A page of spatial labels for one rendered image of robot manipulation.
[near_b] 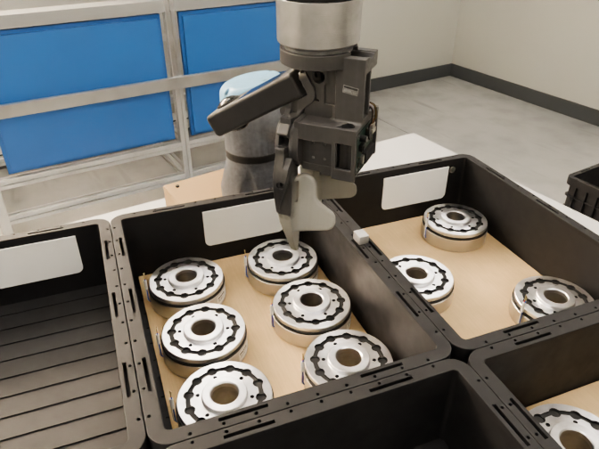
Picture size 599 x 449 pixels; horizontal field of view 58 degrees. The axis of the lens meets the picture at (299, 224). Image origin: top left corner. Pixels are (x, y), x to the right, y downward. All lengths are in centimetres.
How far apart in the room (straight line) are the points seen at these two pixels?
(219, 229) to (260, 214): 7
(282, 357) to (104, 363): 22
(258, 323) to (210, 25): 198
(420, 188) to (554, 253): 24
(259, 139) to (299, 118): 49
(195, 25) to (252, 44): 29
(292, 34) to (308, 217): 18
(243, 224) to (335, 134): 36
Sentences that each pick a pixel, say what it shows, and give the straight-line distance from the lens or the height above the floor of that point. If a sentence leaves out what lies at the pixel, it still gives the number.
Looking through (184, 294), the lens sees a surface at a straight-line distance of 74.
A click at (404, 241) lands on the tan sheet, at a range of 90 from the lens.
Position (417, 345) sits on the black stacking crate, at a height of 90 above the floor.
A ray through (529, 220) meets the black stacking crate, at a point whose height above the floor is 90.
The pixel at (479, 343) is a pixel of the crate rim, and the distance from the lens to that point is 59.
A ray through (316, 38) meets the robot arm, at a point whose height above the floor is 121.
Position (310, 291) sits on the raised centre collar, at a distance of 72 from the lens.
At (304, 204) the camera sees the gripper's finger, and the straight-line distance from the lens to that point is 55.
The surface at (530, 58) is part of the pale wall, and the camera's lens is 435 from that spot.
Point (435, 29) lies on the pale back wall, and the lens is 462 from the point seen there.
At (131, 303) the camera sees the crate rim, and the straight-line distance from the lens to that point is 65.
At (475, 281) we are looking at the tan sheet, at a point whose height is 83.
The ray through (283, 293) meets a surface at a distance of 73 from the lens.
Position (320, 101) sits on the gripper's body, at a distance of 52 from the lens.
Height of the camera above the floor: 132
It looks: 32 degrees down
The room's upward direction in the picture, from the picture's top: straight up
